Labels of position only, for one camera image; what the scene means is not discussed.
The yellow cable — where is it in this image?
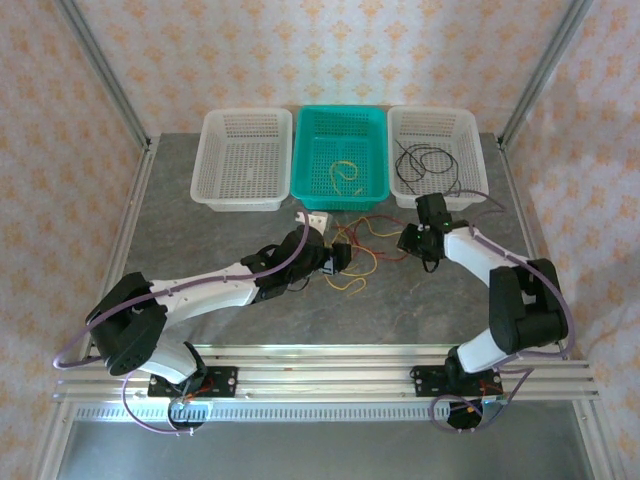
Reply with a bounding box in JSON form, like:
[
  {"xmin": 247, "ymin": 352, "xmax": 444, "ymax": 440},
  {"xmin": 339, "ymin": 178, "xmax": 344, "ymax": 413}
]
[
  {"xmin": 329, "ymin": 159, "xmax": 365, "ymax": 197},
  {"xmin": 344, "ymin": 215, "xmax": 401, "ymax": 276},
  {"xmin": 323, "ymin": 259, "xmax": 369, "ymax": 300}
]

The white plastic basket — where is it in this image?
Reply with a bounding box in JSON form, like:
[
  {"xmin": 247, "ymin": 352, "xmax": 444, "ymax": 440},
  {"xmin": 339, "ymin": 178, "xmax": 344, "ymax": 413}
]
[
  {"xmin": 189, "ymin": 108, "xmax": 294, "ymax": 214},
  {"xmin": 387, "ymin": 105, "xmax": 490, "ymax": 211}
]

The green plastic basket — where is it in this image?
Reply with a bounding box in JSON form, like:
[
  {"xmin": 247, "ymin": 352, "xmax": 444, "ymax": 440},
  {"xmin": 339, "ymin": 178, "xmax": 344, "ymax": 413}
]
[{"xmin": 288, "ymin": 104, "xmax": 391, "ymax": 212}]

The grey metal sheet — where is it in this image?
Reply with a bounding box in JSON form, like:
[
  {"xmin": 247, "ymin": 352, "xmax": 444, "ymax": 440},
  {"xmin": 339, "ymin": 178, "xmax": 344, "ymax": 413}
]
[{"xmin": 54, "ymin": 419, "xmax": 596, "ymax": 480}]

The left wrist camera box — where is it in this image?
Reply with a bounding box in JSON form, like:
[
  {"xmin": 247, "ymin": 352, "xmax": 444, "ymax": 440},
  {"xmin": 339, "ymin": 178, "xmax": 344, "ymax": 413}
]
[{"xmin": 293, "ymin": 209, "xmax": 333, "ymax": 235}]

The aluminium table side rail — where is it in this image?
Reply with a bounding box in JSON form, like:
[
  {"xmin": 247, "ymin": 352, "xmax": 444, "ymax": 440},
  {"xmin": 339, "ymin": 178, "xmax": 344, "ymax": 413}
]
[
  {"xmin": 494, "ymin": 132, "xmax": 571, "ymax": 361},
  {"xmin": 79, "ymin": 137, "xmax": 161, "ymax": 361}
]

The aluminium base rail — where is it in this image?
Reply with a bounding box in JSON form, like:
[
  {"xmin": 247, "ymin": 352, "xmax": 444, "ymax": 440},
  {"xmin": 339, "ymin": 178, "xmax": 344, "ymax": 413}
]
[{"xmin": 52, "ymin": 343, "xmax": 599, "ymax": 402}]

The slotted grey cable duct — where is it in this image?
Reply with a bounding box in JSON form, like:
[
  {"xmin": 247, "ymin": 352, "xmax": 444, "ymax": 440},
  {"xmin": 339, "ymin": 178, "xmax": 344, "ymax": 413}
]
[{"xmin": 69, "ymin": 401, "xmax": 581, "ymax": 424}]

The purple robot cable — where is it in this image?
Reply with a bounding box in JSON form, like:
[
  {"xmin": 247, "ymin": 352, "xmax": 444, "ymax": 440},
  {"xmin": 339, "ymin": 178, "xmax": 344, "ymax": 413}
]
[
  {"xmin": 52, "ymin": 224, "xmax": 311, "ymax": 437},
  {"xmin": 429, "ymin": 188, "xmax": 574, "ymax": 435}
]

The aluminium frame post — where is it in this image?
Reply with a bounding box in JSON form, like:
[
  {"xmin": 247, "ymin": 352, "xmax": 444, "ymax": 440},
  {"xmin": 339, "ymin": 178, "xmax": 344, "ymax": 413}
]
[
  {"xmin": 498, "ymin": 0, "xmax": 596, "ymax": 150},
  {"xmin": 54, "ymin": 0, "xmax": 152, "ymax": 151}
]

